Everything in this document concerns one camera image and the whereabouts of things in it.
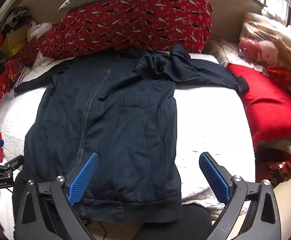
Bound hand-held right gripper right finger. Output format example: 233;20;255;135
199;152;278;240

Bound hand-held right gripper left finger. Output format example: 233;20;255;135
14;151;100;240

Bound navy zip jacket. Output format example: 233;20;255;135
13;44;250;224

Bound white quilted bed cover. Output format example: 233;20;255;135
0;52;257;220

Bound red foil bag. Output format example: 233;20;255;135
255;147;291;188

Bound person's legs in dark pants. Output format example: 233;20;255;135
12;172;212;240

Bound red cushion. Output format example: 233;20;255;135
227;64;291;152

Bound white papers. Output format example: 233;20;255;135
31;50;76;71

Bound yellow box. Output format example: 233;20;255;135
4;26;28;58

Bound white plastic bag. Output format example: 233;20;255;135
27;21;53;42

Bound red shiny wrapper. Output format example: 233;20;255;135
267;65;291;87

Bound black and white patterned cloth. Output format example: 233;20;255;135
0;6;32;43

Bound white floral sheet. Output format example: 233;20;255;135
207;40;261;70

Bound clear plastic bags pile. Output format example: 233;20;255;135
243;12;291;70

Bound red penguin print blanket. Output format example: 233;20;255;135
0;0;214;115

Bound black cable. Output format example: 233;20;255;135
96;221;109;240

